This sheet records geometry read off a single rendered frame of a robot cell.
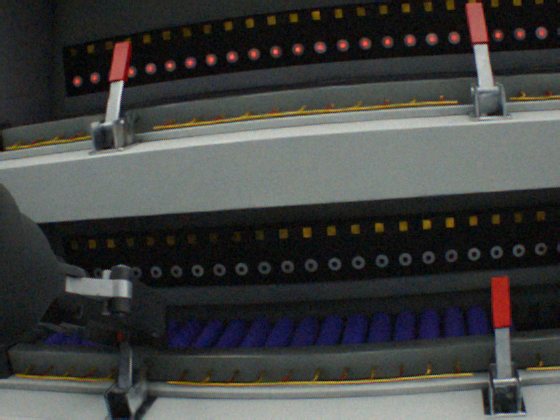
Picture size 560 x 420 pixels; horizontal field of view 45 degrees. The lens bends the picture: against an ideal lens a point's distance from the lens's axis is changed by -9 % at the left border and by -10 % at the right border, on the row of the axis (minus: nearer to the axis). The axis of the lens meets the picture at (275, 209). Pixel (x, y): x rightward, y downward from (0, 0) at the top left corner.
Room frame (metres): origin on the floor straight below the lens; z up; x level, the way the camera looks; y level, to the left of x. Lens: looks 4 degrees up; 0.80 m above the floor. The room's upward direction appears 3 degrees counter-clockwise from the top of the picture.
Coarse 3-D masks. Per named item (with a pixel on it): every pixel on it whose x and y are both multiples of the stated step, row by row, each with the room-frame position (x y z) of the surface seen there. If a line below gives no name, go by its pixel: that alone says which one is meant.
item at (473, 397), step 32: (160, 288) 0.66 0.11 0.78; (192, 288) 0.65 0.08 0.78; (224, 288) 0.65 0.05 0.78; (256, 288) 0.64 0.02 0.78; (288, 288) 0.63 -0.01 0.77; (320, 288) 0.63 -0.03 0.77; (352, 288) 0.62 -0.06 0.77; (384, 288) 0.62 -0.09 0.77; (416, 288) 0.61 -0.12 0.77; (448, 288) 0.61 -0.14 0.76; (480, 288) 0.60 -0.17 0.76; (544, 320) 0.57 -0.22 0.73; (0, 352) 0.57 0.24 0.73; (160, 384) 0.55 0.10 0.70; (320, 384) 0.53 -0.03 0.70; (352, 384) 0.52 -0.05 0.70; (384, 384) 0.51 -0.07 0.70; (544, 384) 0.47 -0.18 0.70; (0, 416) 0.51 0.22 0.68; (32, 416) 0.51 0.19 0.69; (64, 416) 0.51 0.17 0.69; (96, 416) 0.50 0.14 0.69; (160, 416) 0.50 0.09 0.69; (192, 416) 0.50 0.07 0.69; (224, 416) 0.49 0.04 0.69; (256, 416) 0.49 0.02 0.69; (288, 416) 0.48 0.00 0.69; (320, 416) 0.48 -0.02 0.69; (352, 416) 0.47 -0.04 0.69; (384, 416) 0.46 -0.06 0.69; (416, 416) 0.46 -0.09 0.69; (448, 416) 0.45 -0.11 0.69; (480, 416) 0.44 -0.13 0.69; (544, 416) 0.43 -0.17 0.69
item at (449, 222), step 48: (96, 240) 0.66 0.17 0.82; (144, 240) 0.65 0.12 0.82; (192, 240) 0.64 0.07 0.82; (240, 240) 0.63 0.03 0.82; (288, 240) 0.63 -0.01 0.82; (336, 240) 0.62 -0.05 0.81; (384, 240) 0.61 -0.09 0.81; (432, 240) 0.60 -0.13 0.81; (480, 240) 0.59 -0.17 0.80; (528, 240) 0.59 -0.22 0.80
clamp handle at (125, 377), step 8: (120, 336) 0.51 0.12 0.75; (120, 344) 0.51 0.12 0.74; (120, 352) 0.51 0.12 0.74; (128, 352) 0.51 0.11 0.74; (120, 360) 0.51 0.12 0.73; (128, 360) 0.51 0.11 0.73; (120, 368) 0.51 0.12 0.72; (128, 368) 0.51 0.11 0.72; (120, 376) 0.51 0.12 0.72; (128, 376) 0.50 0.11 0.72; (120, 384) 0.50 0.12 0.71; (128, 384) 0.50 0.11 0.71
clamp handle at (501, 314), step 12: (504, 276) 0.46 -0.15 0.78; (492, 288) 0.46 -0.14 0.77; (504, 288) 0.46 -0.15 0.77; (492, 300) 0.46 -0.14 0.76; (504, 300) 0.46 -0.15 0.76; (492, 312) 0.46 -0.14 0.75; (504, 312) 0.46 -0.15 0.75; (504, 324) 0.45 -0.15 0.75; (504, 336) 0.45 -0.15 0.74; (504, 348) 0.45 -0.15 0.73; (504, 360) 0.45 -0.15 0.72; (504, 372) 0.45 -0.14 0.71
